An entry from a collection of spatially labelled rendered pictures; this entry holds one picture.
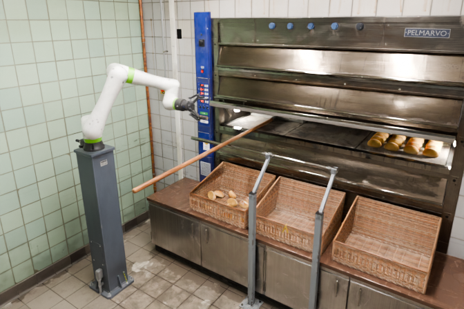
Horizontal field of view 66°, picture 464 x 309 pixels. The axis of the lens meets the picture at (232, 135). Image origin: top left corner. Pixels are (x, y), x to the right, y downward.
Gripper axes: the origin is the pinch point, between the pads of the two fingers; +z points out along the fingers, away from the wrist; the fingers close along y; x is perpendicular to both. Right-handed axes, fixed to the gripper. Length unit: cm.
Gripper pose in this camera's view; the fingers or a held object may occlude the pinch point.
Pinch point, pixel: (206, 108)
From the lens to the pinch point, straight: 254.1
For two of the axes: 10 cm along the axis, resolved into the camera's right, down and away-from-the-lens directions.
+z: 8.4, 1.6, -5.2
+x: -5.4, 2.6, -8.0
